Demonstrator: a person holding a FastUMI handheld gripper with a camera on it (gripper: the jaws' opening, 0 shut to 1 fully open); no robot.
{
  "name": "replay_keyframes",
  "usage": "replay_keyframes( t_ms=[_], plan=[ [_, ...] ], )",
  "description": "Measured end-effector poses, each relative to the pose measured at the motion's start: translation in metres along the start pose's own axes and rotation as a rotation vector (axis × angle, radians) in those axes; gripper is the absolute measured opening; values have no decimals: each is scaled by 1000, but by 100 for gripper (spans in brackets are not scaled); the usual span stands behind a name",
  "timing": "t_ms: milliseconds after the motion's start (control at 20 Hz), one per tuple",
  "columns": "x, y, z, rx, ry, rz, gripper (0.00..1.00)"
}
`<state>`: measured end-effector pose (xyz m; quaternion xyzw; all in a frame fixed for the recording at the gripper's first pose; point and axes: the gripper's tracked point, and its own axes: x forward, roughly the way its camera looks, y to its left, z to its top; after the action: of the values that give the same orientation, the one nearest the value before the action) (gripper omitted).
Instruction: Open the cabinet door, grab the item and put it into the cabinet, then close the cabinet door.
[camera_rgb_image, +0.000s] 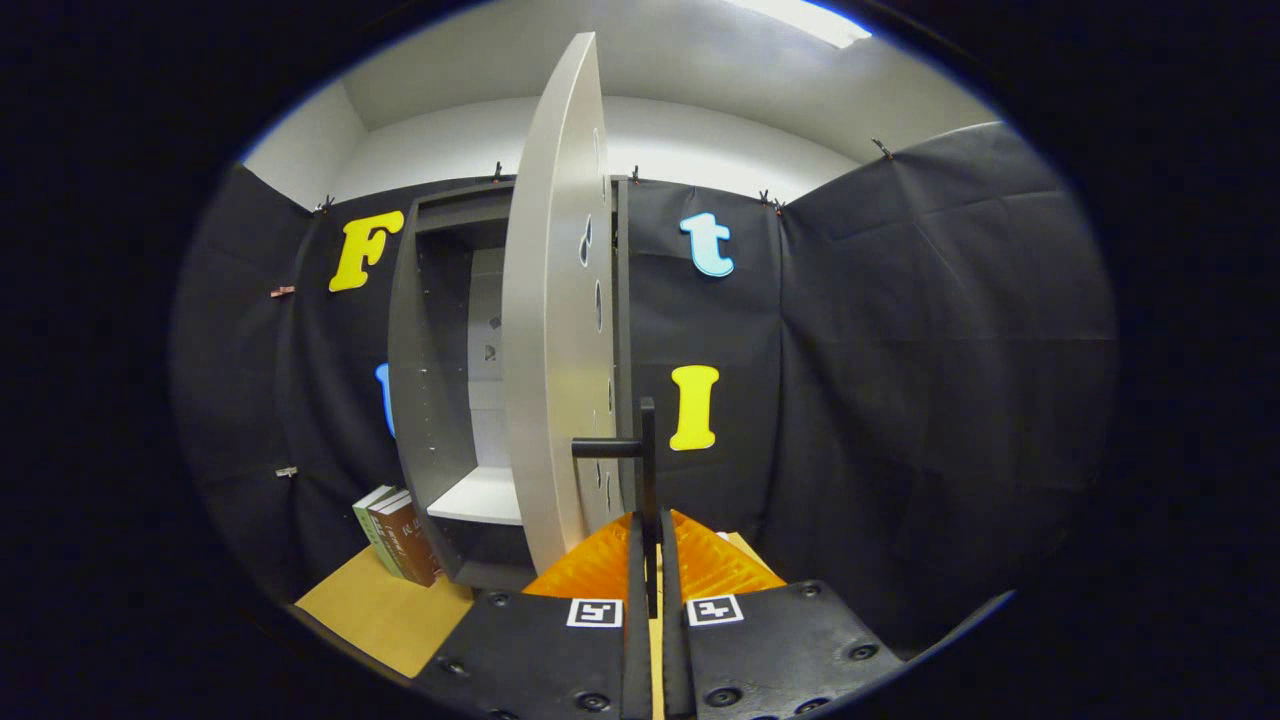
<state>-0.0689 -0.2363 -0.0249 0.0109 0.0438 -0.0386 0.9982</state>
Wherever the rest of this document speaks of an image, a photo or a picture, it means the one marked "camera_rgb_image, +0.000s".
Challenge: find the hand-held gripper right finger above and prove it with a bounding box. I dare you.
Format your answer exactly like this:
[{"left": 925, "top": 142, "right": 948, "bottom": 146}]
[{"left": 660, "top": 508, "right": 906, "bottom": 720}]

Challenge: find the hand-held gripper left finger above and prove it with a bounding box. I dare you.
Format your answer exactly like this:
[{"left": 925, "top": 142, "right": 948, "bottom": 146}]
[{"left": 410, "top": 512, "right": 653, "bottom": 720}]

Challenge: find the beige cabinet door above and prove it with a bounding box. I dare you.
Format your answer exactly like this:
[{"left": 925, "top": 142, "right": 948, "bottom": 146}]
[{"left": 500, "top": 32, "right": 661, "bottom": 616}]

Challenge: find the brown book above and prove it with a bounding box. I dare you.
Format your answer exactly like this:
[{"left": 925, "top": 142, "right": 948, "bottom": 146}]
[{"left": 367, "top": 491, "right": 442, "bottom": 588}]

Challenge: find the grey cabinet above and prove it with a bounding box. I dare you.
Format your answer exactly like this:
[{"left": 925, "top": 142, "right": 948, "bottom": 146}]
[{"left": 388, "top": 178, "right": 633, "bottom": 591}]

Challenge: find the black backdrop cloth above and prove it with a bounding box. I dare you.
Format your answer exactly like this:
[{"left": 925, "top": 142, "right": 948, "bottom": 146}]
[{"left": 170, "top": 122, "right": 1116, "bottom": 656}]

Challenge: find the ceiling light panel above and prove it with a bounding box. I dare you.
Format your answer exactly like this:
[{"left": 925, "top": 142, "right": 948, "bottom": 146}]
[{"left": 730, "top": 0, "right": 871, "bottom": 49}]

